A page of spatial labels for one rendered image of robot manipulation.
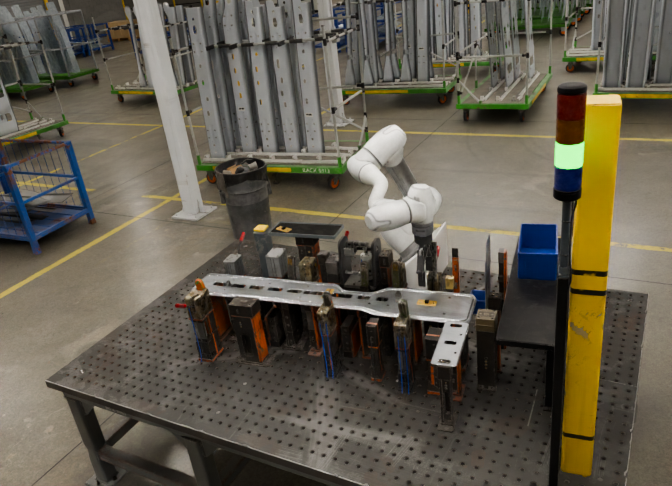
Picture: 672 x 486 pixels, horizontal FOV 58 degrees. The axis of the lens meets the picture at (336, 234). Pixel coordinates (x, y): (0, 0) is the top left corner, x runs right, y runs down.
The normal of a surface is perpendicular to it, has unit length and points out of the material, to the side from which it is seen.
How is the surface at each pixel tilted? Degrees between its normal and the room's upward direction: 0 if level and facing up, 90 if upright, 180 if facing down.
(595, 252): 90
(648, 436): 0
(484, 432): 0
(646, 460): 0
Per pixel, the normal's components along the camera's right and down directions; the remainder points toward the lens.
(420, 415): -0.11, -0.90
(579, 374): -0.35, 0.44
